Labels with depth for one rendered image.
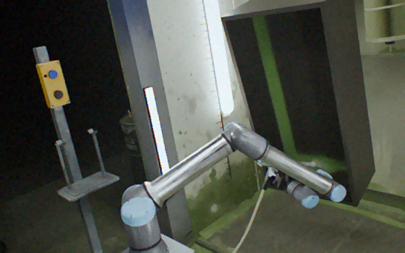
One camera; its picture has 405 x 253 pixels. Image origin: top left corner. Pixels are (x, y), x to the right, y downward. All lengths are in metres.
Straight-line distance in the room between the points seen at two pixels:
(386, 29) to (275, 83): 0.92
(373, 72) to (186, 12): 1.65
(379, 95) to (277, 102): 1.02
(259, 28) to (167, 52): 0.62
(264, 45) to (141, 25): 0.79
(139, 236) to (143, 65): 1.15
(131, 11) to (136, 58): 0.29
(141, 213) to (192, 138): 1.18
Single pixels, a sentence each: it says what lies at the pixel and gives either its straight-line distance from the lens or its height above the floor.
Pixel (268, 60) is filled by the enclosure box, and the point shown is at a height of 1.30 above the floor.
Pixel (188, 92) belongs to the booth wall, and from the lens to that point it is 2.69.
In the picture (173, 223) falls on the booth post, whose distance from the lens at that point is 2.80.
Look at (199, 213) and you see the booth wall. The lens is 2.95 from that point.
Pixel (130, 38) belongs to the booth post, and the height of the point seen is 1.59.
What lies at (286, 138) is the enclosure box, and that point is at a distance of 2.79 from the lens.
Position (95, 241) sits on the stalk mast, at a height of 0.35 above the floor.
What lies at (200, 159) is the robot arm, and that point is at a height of 0.99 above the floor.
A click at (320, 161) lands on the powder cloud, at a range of 2.69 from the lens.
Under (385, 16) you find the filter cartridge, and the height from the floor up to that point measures 1.43.
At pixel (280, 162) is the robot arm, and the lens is 1.86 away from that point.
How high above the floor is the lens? 1.68
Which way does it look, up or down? 15 degrees down
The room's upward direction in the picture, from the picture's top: 10 degrees counter-clockwise
